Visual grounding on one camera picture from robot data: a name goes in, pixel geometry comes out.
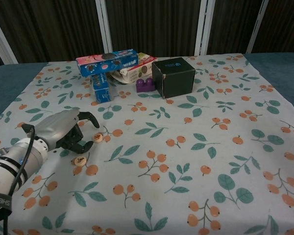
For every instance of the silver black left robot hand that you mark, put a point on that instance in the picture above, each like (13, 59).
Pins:
(57, 127)

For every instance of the black-marked wooden chess piece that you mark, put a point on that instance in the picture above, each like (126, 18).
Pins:
(79, 161)

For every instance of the red-marked wooden chess piece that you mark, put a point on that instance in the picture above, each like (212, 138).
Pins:
(97, 137)

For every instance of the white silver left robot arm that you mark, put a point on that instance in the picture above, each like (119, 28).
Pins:
(12, 171)

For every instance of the small blue Oreo box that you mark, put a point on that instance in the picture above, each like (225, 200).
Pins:
(101, 90)

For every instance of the teal table cover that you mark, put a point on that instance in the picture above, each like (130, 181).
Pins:
(5, 80)

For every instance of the long blue Oreo box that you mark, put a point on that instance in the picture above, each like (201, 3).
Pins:
(107, 62)

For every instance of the white pink cookie box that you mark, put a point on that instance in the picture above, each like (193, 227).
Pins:
(134, 73)

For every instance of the purple toy building block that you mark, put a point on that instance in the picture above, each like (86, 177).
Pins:
(145, 86)

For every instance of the floral print tablecloth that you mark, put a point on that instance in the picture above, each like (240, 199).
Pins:
(161, 151)

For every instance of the black cube cardboard box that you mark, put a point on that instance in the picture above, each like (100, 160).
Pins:
(176, 80)

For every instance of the white partition frame post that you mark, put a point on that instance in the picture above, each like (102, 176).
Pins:
(104, 24)
(203, 24)
(257, 24)
(2, 41)

